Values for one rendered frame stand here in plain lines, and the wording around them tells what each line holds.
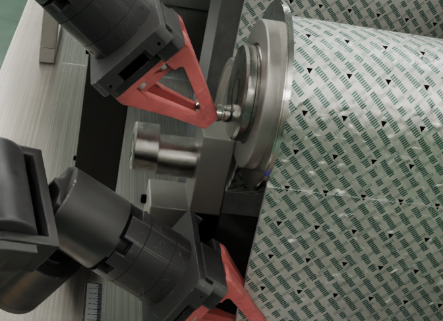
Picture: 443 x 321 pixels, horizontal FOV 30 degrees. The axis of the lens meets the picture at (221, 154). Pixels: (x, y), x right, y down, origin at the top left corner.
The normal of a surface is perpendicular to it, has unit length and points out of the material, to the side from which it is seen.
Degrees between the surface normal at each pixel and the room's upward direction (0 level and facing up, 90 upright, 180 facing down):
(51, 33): 90
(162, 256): 55
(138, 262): 75
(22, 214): 40
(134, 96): 105
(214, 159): 90
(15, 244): 33
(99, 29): 98
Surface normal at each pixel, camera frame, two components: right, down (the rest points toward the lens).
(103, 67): -0.64, -0.62
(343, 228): 0.10, 0.44
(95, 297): 0.18, -0.89
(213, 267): 0.64, -0.72
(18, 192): 0.76, -0.51
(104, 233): 0.35, 0.11
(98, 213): 0.51, -0.15
